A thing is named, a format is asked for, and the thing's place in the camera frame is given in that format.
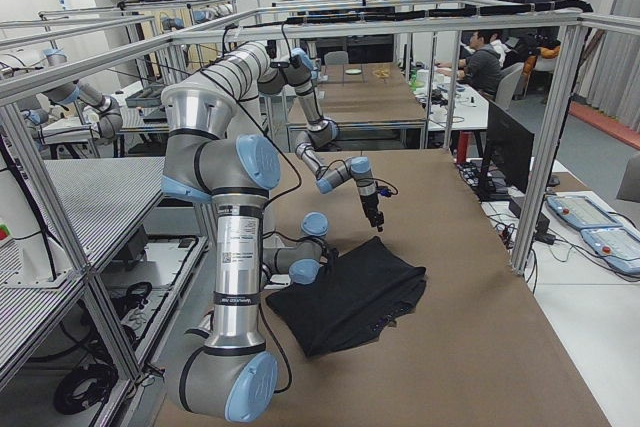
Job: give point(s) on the grey teach pendant near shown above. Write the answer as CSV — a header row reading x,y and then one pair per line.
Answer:
x,y
617,246

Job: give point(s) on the grey teach pendant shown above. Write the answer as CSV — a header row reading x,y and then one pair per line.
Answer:
x,y
580,212
617,246

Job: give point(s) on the black computer monitor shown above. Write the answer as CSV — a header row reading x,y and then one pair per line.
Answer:
x,y
509,149

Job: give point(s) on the black t-shirt with logo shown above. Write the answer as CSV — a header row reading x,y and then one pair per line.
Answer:
x,y
351,303

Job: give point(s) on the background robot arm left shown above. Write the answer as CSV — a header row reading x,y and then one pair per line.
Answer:
x,y
102,120

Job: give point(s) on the grey teach pendant far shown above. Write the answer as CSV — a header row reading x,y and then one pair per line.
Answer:
x,y
580,212

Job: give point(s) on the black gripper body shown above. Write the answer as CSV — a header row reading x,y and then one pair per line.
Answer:
x,y
332,256
371,207

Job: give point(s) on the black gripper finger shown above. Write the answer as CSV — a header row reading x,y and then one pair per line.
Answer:
x,y
378,223

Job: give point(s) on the striped aluminium frame table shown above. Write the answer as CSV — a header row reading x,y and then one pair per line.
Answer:
x,y
106,199

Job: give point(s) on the seated person in grey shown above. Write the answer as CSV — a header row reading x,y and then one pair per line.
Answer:
x,y
481,70

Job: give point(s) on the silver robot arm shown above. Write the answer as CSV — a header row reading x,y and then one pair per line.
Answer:
x,y
295,70
227,371

